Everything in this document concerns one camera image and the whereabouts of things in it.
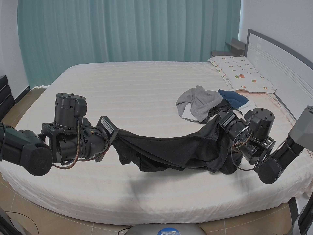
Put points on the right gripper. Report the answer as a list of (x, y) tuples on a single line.
[(240, 134)]

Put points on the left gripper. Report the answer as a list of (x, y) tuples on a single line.
[(95, 143)]

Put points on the black T-shirt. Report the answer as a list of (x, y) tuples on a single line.
[(171, 150)]

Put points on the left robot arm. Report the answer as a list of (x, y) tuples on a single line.
[(24, 150)]

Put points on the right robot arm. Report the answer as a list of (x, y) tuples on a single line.
[(263, 121)]

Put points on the pile of clothes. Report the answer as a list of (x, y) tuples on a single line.
[(200, 99)]

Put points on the bed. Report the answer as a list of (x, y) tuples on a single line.
[(122, 94)]

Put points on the white printed pillow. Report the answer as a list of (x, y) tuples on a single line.
[(242, 70)]

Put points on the grey bedside table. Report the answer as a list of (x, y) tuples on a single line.
[(237, 44)]

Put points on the black chest of drawers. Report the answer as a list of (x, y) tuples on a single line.
[(6, 92)]

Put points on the blue-green curtain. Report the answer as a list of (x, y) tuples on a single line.
[(61, 33), (171, 21)]

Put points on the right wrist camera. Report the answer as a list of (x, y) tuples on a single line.
[(229, 120)]

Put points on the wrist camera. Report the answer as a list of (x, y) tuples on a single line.
[(108, 126), (229, 120)]

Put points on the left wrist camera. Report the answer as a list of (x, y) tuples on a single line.
[(108, 126)]

